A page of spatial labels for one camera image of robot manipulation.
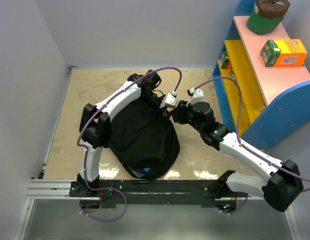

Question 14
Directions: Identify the small green box shelf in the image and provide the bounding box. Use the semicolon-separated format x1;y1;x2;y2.
229;69;238;83
219;50;232;70

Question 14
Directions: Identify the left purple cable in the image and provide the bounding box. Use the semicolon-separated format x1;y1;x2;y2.
76;66;183;221

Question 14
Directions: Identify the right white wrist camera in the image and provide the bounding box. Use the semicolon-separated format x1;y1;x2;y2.
186;87;204;107

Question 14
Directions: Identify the small green box upper shelf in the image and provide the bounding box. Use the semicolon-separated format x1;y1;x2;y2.
219;50;232;70

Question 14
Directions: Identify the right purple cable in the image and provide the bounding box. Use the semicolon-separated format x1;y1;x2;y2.
193;76;310;215

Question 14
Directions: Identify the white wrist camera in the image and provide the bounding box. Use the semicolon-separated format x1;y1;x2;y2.
160;91;178;109
186;87;204;107

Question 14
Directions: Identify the colourful wooden shelf unit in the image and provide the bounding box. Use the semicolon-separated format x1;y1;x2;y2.
212;0;310;150

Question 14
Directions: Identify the small green box lower shelf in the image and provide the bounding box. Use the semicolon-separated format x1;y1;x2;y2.
229;69;238;83

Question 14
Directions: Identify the orange green crayon box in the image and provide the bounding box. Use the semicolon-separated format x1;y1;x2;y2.
260;39;308;67

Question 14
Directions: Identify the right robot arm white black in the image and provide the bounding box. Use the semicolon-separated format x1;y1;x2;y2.
170;100;304;212

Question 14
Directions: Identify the black student backpack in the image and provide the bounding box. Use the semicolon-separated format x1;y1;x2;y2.
107;96;180;180

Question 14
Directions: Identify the purple cable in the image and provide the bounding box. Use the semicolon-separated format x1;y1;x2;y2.
76;66;183;221
193;76;310;215

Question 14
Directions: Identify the aluminium rail frame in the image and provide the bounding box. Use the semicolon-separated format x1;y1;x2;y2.
15;70;304;240

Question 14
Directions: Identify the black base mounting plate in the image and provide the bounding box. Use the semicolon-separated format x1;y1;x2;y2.
69;179;233;209

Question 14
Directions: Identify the green brown cylinder container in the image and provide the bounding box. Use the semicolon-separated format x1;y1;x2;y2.
246;0;291;35

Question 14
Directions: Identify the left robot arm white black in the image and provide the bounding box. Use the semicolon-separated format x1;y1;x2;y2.
76;67;167;196

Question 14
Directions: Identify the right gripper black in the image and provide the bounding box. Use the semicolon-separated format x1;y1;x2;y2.
169;99;204;134

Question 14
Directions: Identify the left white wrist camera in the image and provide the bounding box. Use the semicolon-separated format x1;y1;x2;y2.
160;91;178;109

